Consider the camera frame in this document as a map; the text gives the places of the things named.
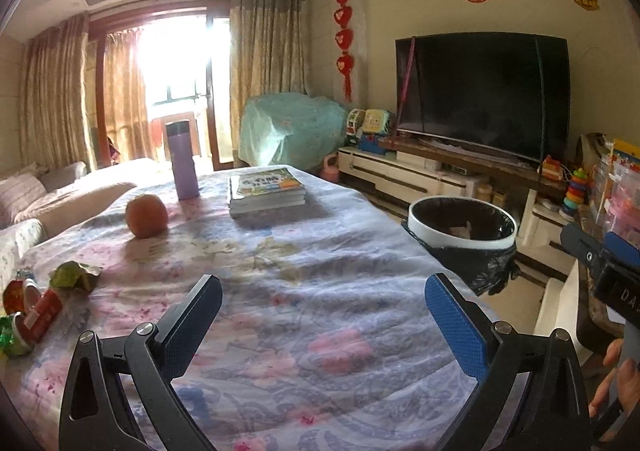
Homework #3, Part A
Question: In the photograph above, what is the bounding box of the person's right hand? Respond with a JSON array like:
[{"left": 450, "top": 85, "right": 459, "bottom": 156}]
[{"left": 589, "top": 338, "right": 640, "bottom": 420}]

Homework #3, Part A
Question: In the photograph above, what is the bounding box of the white rimmed trash bin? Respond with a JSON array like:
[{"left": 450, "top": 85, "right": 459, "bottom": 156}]
[{"left": 402, "top": 198, "right": 522, "bottom": 297}]

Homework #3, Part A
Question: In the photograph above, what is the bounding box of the white box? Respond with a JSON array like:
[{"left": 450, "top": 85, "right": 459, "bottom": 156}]
[{"left": 534, "top": 258, "right": 583, "bottom": 349}]

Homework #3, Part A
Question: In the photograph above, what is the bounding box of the small red can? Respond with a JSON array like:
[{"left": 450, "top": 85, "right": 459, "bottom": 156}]
[{"left": 22, "top": 288, "right": 64, "bottom": 344}]

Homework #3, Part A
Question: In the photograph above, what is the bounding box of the red heart hanging decoration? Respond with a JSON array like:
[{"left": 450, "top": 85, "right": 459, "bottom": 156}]
[{"left": 334, "top": 0, "right": 356, "bottom": 102}]

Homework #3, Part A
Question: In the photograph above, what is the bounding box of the blue toy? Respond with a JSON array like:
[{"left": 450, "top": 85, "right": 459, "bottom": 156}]
[{"left": 357, "top": 134, "right": 393, "bottom": 155}]

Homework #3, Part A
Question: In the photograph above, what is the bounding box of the orange toy phone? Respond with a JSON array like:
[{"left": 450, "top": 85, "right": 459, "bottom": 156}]
[{"left": 542, "top": 155, "right": 567, "bottom": 182}]

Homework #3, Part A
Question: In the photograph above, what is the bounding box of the stacking ring toy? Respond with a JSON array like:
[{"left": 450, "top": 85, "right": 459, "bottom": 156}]
[{"left": 562, "top": 168, "right": 589, "bottom": 213}]

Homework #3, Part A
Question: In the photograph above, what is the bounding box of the green can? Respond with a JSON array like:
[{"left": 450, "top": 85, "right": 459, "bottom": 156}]
[{"left": 0, "top": 313, "right": 37, "bottom": 359}]

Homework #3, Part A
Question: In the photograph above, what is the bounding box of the grey cushion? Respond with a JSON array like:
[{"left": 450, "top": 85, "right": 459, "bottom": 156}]
[{"left": 37, "top": 161, "right": 88, "bottom": 192}]

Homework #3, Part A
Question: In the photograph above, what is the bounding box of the beige patterned curtain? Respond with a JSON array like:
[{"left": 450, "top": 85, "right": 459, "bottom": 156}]
[
  {"left": 20, "top": 15, "right": 92, "bottom": 170},
  {"left": 101, "top": 28, "right": 149, "bottom": 163},
  {"left": 229, "top": 0, "right": 307, "bottom": 168}
]

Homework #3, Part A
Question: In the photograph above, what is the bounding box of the white red toy bus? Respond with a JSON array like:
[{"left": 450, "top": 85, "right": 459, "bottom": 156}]
[{"left": 346, "top": 108, "right": 366, "bottom": 138}]

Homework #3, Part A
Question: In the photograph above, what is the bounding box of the black flat television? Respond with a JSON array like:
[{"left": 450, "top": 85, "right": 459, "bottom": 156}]
[{"left": 395, "top": 32, "right": 571, "bottom": 165}]

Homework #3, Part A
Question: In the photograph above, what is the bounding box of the sofa with floral cover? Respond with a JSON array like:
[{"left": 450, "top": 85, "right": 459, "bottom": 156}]
[{"left": 0, "top": 158, "right": 157, "bottom": 292}]

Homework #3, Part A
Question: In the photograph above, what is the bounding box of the purple thermos bottle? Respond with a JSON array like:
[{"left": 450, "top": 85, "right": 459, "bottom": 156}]
[{"left": 164, "top": 120, "right": 201, "bottom": 202}]

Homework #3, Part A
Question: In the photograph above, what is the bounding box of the large red can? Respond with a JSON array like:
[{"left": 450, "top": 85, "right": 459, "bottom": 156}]
[{"left": 2, "top": 278, "right": 42, "bottom": 315}]

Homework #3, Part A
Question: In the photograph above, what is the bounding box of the pink striped pillow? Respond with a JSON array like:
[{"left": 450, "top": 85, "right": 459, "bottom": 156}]
[{"left": 0, "top": 174, "right": 48, "bottom": 227}]

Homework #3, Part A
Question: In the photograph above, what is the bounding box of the wooden balcony door frame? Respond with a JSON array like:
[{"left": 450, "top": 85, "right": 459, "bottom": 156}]
[{"left": 89, "top": 6, "right": 236, "bottom": 172}]

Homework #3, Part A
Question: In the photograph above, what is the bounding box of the yellow green toy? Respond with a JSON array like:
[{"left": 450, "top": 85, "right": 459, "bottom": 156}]
[{"left": 362, "top": 108, "right": 396, "bottom": 135}]

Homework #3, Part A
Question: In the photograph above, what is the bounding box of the brown wooden board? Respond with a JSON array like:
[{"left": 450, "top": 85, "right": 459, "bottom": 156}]
[{"left": 377, "top": 135, "right": 569, "bottom": 192}]

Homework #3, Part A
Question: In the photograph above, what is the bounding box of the brown bag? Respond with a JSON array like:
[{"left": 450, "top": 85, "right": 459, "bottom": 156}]
[{"left": 577, "top": 132, "right": 609, "bottom": 173}]

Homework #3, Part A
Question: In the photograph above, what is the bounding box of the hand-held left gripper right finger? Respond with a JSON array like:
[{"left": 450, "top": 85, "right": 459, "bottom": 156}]
[{"left": 424, "top": 272, "right": 593, "bottom": 451}]

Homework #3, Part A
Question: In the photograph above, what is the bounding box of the rack of toy packets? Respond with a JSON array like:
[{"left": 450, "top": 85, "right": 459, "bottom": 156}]
[{"left": 595, "top": 138, "right": 640, "bottom": 252}]

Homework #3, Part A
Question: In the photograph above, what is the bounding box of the red towel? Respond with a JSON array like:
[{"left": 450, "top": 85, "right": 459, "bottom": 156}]
[{"left": 149, "top": 112, "right": 202, "bottom": 161}]

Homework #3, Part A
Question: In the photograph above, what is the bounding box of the turquoise cover cloth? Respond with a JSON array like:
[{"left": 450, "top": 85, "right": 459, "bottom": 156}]
[{"left": 239, "top": 92, "right": 351, "bottom": 170}]

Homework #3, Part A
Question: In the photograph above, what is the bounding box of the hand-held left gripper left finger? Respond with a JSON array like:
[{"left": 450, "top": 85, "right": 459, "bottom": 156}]
[{"left": 59, "top": 273, "right": 224, "bottom": 451}]

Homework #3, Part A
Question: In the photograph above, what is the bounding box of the orange fruit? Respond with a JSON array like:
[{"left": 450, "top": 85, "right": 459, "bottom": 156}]
[{"left": 125, "top": 194, "right": 169, "bottom": 238}]

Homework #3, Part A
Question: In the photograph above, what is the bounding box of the green snack wrapper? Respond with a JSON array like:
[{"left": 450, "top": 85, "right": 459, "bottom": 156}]
[{"left": 48, "top": 262, "right": 103, "bottom": 295}]

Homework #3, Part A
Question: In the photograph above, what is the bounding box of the white television cabinet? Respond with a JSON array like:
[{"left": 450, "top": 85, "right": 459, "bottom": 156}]
[{"left": 337, "top": 144, "right": 583, "bottom": 252}]

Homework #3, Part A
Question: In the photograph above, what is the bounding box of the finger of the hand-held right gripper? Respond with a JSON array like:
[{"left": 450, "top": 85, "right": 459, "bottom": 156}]
[
  {"left": 602, "top": 230, "right": 640, "bottom": 258},
  {"left": 560, "top": 222, "right": 609, "bottom": 277}
]

